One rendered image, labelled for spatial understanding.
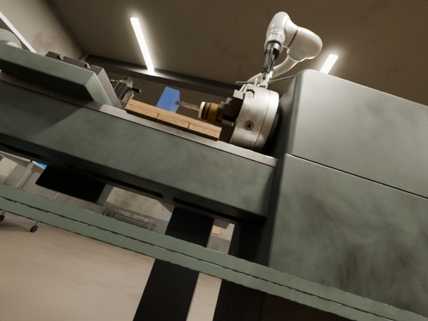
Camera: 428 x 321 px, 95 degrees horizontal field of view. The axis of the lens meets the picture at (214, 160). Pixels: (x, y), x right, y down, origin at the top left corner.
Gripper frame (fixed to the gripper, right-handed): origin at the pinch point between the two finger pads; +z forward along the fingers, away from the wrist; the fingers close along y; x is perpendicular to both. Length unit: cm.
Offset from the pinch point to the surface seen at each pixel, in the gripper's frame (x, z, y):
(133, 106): 27, 40, -35
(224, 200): -4, 59, -20
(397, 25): -106, -248, 172
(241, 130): -0.1, 32.7, -11.9
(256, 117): -4.6, 27.5, -12.7
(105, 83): 41, 34, -38
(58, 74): 43, 40, -48
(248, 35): 97, -240, 152
